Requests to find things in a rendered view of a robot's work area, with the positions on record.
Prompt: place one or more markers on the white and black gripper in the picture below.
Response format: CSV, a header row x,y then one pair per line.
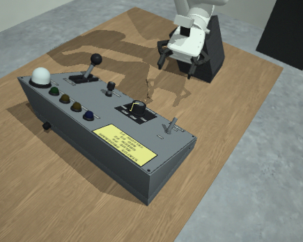
x,y
184,49

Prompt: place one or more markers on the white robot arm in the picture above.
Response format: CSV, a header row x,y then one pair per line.
x,y
195,11

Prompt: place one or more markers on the grey control console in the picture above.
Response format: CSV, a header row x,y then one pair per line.
x,y
135,146

